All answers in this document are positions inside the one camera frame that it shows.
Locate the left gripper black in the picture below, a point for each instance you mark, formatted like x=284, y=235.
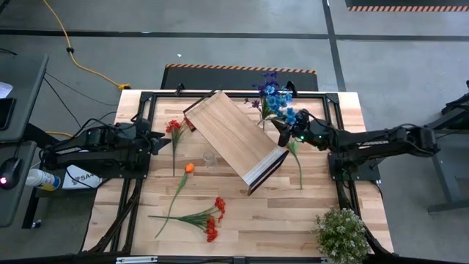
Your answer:
x=144, y=142

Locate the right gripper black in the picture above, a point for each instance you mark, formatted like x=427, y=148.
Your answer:
x=311, y=133

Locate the dark red artificial tulip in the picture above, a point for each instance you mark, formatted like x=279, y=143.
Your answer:
x=294, y=147

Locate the small red flower bunch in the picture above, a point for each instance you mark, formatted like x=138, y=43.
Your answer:
x=174, y=125

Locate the clear glass vase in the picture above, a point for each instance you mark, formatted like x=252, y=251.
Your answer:
x=210, y=159
x=263, y=124

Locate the blue artificial flower bunch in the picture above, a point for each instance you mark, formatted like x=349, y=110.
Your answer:
x=273, y=100

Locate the orange artificial tulip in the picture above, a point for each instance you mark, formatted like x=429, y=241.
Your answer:
x=189, y=168

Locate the purple artificial flower bunch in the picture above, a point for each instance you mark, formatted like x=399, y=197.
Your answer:
x=270, y=76

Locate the large red flower bunch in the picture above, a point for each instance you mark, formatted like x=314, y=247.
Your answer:
x=220, y=204

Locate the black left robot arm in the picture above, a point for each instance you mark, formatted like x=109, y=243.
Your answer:
x=95, y=150

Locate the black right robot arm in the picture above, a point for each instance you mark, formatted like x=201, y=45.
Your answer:
x=384, y=141

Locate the white printed cardboard box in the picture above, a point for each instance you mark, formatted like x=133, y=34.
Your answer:
x=82, y=180

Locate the black striped-edge floor mat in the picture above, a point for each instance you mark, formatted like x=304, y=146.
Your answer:
x=220, y=78
x=403, y=3

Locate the green potted plant white blossoms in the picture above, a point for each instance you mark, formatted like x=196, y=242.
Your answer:
x=342, y=234

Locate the white spray bottle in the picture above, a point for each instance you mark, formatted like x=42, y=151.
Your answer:
x=40, y=177

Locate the grey desk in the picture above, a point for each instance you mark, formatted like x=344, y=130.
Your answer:
x=25, y=110

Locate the black desk caster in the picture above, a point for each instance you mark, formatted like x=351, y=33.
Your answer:
x=36, y=224

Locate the black computer mouse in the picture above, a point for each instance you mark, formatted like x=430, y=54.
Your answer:
x=11, y=170

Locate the black phone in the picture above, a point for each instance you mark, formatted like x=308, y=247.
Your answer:
x=6, y=113

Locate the white paper sheet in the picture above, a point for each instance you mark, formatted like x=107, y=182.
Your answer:
x=4, y=89

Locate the black metal stand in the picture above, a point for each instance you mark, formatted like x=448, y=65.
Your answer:
x=448, y=183

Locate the black frame clamp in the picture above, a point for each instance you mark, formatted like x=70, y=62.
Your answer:
x=179, y=89
x=292, y=88

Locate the black aluminium table frame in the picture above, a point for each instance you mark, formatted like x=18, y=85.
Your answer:
x=147, y=97

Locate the wooden shelf black metal frame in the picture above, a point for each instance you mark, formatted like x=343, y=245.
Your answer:
x=234, y=135

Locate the silver metal bracket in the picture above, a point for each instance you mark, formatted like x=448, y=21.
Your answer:
x=135, y=260

